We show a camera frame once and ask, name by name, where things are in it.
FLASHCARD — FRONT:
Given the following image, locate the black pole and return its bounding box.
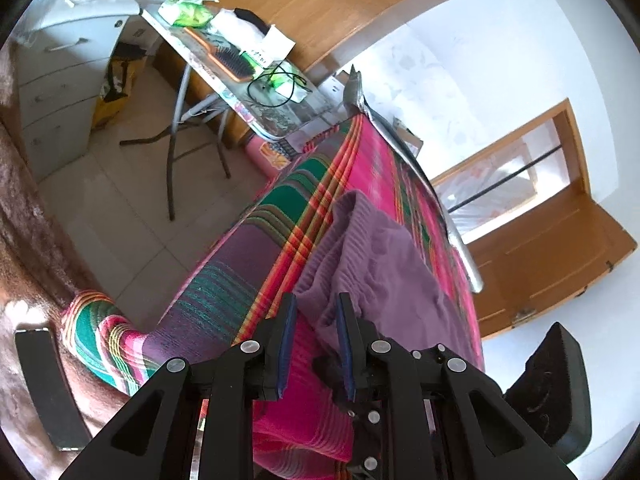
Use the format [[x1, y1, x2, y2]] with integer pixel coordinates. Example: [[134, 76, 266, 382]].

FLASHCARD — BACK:
[[446, 146, 562, 212]]

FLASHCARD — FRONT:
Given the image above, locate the green tissue pack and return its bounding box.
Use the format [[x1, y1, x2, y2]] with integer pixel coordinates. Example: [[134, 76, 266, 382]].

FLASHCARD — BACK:
[[158, 0, 219, 29]]

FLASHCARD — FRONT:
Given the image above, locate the white drawer cabinet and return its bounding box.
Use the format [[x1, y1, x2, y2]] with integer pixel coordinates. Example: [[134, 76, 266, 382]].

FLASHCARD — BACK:
[[9, 0, 144, 182]]

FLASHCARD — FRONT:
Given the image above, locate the pink box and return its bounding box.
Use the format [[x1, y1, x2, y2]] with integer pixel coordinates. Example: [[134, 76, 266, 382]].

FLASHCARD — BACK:
[[244, 136, 297, 182]]

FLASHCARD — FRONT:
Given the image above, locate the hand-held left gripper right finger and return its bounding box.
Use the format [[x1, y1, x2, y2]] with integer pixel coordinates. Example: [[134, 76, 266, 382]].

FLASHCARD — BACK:
[[338, 292, 576, 480]]

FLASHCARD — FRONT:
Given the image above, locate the clear plastic curtain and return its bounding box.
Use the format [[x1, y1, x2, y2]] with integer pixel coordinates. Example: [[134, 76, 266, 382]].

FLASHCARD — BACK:
[[439, 129, 572, 242]]

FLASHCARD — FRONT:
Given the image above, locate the black phone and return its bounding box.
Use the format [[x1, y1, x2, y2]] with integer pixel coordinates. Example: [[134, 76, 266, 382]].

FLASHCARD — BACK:
[[14, 326, 94, 452]]

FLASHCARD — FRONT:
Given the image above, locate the small white box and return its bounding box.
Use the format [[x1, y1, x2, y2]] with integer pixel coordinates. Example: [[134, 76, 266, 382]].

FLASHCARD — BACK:
[[319, 71, 352, 112]]

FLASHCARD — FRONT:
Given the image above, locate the wooden door frame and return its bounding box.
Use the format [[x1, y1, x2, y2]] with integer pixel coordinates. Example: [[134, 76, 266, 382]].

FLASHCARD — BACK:
[[429, 99, 599, 242]]

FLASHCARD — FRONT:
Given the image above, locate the black charger cable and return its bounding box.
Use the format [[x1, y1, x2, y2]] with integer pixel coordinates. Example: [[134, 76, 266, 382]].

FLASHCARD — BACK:
[[246, 59, 314, 109]]

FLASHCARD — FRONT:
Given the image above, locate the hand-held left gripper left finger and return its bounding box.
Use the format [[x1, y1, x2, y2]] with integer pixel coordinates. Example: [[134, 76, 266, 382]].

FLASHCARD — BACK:
[[60, 292, 299, 480]]

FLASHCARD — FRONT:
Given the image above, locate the white crumpled bag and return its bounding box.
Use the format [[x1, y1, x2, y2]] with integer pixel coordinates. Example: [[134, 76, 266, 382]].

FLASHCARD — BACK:
[[209, 9, 267, 52]]

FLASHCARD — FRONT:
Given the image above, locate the folding table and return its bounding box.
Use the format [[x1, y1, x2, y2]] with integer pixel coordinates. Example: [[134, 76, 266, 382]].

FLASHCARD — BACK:
[[119, 0, 327, 222]]

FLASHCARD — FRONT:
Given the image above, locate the wooden door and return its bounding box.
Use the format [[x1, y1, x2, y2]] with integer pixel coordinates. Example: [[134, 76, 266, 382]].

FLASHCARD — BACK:
[[469, 191, 639, 342]]

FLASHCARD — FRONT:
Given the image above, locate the orange black hairbrush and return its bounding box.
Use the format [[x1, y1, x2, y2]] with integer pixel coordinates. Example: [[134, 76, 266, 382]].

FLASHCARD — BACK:
[[181, 26, 257, 84]]

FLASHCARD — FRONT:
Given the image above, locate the brown furry blanket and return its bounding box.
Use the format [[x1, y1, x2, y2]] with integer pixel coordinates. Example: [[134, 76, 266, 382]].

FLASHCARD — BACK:
[[0, 49, 127, 462]]

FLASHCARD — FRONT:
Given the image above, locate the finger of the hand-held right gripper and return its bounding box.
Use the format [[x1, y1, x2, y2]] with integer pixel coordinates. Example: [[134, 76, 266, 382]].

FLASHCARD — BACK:
[[409, 344, 453, 403], [311, 355, 387, 480]]

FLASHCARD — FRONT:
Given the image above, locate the black cloth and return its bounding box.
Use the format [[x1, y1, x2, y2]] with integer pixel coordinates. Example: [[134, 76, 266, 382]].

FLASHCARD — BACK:
[[231, 6, 272, 34]]

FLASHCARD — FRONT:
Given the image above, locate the white paper box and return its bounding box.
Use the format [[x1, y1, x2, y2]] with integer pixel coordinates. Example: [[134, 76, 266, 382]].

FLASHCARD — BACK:
[[249, 24, 297, 69]]

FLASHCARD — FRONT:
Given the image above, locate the wooden wardrobe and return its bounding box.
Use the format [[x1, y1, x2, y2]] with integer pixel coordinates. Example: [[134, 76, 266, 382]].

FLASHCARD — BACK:
[[196, 0, 527, 82]]

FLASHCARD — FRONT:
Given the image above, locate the purple fleece garment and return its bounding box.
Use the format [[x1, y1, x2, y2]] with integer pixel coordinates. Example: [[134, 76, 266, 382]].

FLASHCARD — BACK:
[[292, 190, 484, 397]]

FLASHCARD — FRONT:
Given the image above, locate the yellow bag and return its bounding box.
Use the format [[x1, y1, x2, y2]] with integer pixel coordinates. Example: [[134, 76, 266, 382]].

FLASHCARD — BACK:
[[91, 41, 149, 132]]

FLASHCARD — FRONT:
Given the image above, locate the pink plaid bed sheet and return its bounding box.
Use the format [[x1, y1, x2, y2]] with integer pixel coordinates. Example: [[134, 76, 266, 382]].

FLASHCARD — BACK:
[[60, 112, 487, 480]]

